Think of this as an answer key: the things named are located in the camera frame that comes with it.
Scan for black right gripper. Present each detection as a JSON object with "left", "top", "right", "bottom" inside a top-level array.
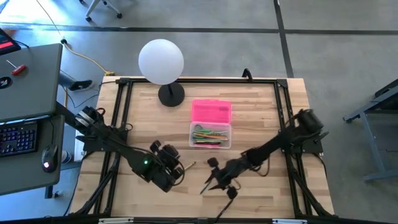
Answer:
[{"left": 204, "top": 155, "right": 249, "bottom": 200}]

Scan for grey laptop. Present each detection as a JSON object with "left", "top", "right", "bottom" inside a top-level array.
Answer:
[{"left": 0, "top": 43, "right": 63, "bottom": 123}]

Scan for white globe lamp black base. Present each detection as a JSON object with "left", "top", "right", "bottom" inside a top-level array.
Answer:
[{"left": 138, "top": 39, "right": 186, "bottom": 108}]

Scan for person's foot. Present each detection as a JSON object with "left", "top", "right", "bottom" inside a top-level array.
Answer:
[{"left": 58, "top": 73, "right": 94, "bottom": 92}]

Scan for blue-legged workbench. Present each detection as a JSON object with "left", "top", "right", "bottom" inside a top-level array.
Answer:
[{"left": 343, "top": 79, "right": 398, "bottom": 183}]

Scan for green scissors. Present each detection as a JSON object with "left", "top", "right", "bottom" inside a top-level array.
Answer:
[{"left": 192, "top": 124, "right": 229, "bottom": 139}]

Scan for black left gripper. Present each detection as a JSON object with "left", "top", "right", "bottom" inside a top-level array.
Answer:
[{"left": 150, "top": 139, "right": 187, "bottom": 187}]

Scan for clear pencil box pink lid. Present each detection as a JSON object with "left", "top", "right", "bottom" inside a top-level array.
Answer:
[{"left": 188, "top": 99, "right": 233, "bottom": 149}]

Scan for backlit black keyboard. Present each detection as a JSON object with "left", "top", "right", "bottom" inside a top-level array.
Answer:
[{"left": 0, "top": 121, "right": 39, "bottom": 158}]

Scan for white label strip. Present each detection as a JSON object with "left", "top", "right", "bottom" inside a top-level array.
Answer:
[
  {"left": 98, "top": 217, "right": 134, "bottom": 223},
  {"left": 272, "top": 218, "right": 308, "bottom": 224}
]

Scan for black device red screen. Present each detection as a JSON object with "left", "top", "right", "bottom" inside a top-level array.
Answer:
[{"left": 0, "top": 27, "right": 22, "bottom": 56}]

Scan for yellow extension cable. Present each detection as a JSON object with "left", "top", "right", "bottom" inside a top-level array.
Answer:
[{"left": 35, "top": 0, "right": 116, "bottom": 77}]

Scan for white office chair base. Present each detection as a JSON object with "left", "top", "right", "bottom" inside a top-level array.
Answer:
[{"left": 79, "top": 0, "right": 123, "bottom": 22}]

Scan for black aluminium table frame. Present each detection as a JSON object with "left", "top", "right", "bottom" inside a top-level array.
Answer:
[{"left": 70, "top": 77, "right": 335, "bottom": 218}]

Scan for grey desk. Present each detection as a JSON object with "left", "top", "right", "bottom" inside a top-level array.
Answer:
[{"left": 0, "top": 114, "right": 65, "bottom": 196}]

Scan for black computer mouse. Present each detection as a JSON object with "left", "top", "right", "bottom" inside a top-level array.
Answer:
[{"left": 41, "top": 144, "right": 59, "bottom": 174}]

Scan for red-handled screwdriver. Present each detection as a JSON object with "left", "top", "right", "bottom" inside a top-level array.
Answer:
[{"left": 6, "top": 59, "right": 27, "bottom": 76}]

